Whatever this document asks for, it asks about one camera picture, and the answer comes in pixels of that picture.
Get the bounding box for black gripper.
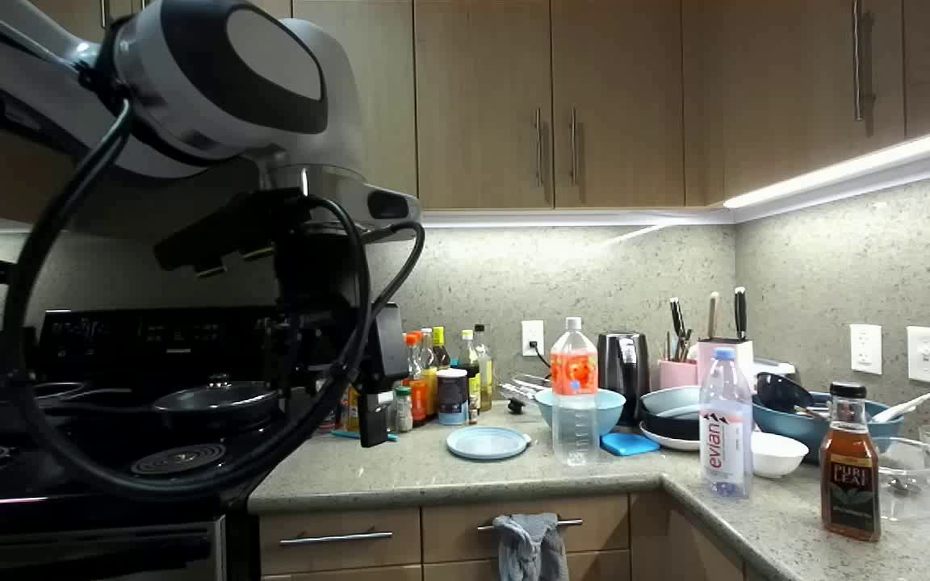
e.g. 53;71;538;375
269;219;402;453

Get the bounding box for grey towel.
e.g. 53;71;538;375
488;511;574;581

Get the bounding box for small jar green lid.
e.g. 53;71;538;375
387;385;416;436

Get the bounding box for large yellow oil bottle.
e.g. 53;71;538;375
337;385;365;436

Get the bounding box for orange cap sauce bottle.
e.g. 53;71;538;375
402;326;441;429

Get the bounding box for dark jar white lid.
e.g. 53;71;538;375
432;364;474;429

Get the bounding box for bottle with yellow cap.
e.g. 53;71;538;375
429;323;453;371

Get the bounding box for bottle with white cap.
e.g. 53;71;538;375
455;326;480;414

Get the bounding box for light blue plate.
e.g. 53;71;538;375
441;424;537;464

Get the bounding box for yellow liquid bottle black cap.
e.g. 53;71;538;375
470;323;498;414

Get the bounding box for clear glass lid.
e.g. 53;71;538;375
500;371;555;419

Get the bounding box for black frying pan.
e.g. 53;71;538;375
37;371;286;436

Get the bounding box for clear plastic cup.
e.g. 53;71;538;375
548;390;602;472

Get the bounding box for orange label soda bottle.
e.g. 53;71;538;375
545;312;602;401

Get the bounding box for light blue bowl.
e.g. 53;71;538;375
532;385;629;438

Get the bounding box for black kettle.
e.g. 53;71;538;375
593;330;655;429

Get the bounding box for blue sponge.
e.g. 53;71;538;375
596;425;664;461

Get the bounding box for under cabinet light strip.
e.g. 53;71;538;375
721;114;930;216
416;208;728;233

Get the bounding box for grey blue stacked dishes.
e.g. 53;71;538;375
636;380;709;456

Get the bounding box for pink utensil cup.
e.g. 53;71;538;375
652;356;704;395

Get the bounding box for black kitchen utensils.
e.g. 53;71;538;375
664;294;698;364

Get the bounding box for black stove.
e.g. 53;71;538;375
0;303;323;581

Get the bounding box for wooden lower cabinet panel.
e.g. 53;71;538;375
629;488;750;581

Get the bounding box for clear water bottle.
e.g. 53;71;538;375
698;346;757;504

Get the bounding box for white knife block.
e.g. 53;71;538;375
691;336;757;395

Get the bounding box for small white bowl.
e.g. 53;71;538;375
750;429;812;485

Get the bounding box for large blue bowl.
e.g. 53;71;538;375
750;385;909;464

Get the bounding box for brown sauce bottle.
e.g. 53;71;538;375
816;378;883;544

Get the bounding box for white spoon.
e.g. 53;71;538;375
869;390;930;425

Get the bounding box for clear glassware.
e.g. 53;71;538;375
878;433;930;501

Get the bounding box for metal drawer handle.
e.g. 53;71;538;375
273;525;396;549
470;512;588;537

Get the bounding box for white wall outlet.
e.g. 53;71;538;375
516;316;548;361

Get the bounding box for metal cabinet door handle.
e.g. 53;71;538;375
853;0;878;140
564;104;588;194
532;104;555;199

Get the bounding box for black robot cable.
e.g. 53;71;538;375
0;96;429;508

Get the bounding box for small white light switch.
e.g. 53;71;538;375
847;319;889;378

